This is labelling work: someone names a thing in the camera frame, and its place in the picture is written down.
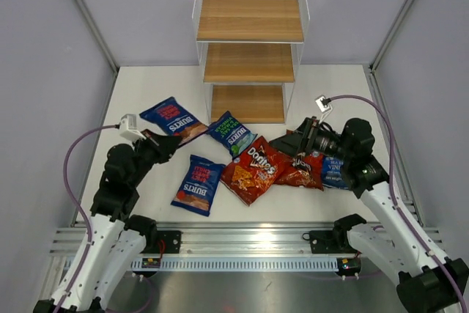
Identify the white slotted cable duct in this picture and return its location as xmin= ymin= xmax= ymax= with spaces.
xmin=130 ymin=257 xmax=339 ymax=272

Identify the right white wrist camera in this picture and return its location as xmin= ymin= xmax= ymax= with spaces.
xmin=315 ymin=95 xmax=333 ymax=114

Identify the large red Doritos bag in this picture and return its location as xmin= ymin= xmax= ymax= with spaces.
xmin=221 ymin=136 xmax=289 ymax=206

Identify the white wire wooden shelf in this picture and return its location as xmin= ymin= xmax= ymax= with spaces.
xmin=192 ymin=0 xmax=310 ymax=124

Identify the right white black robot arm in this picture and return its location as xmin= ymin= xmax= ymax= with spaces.
xmin=270 ymin=118 xmax=468 ymax=312

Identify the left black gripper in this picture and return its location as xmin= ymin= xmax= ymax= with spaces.
xmin=129 ymin=129 xmax=182 ymax=188

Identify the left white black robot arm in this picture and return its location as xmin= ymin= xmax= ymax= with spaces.
xmin=34 ymin=129 xmax=182 ymax=312

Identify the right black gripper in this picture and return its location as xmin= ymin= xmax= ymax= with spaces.
xmin=269 ymin=117 xmax=352 ymax=163

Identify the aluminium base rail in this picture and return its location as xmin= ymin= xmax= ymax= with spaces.
xmin=51 ymin=221 xmax=444 ymax=259

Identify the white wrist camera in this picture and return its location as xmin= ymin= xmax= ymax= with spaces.
xmin=118 ymin=114 xmax=144 ymax=142
xmin=315 ymin=95 xmax=333 ymax=114

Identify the small red Doritos bag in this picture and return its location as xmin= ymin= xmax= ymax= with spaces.
xmin=274 ymin=152 xmax=324 ymax=191

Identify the Kettle sea salt vinegar bag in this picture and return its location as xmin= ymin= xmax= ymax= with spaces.
xmin=321 ymin=156 xmax=349 ymax=190

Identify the Burts sea salt vinegar bag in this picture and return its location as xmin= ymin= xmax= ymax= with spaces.
xmin=207 ymin=111 xmax=257 ymax=158

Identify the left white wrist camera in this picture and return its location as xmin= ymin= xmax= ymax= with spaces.
xmin=118 ymin=114 xmax=144 ymax=142

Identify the Burts spicy chilli bag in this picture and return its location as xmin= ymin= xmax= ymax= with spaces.
xmin=171 ymin=155 xmax=226 ymax=217
xmin=139 ymin=97 xmax=208 ymax=147

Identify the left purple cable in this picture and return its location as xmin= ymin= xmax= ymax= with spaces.
xmin=64 ymin=125 xmax=122 ymax=248

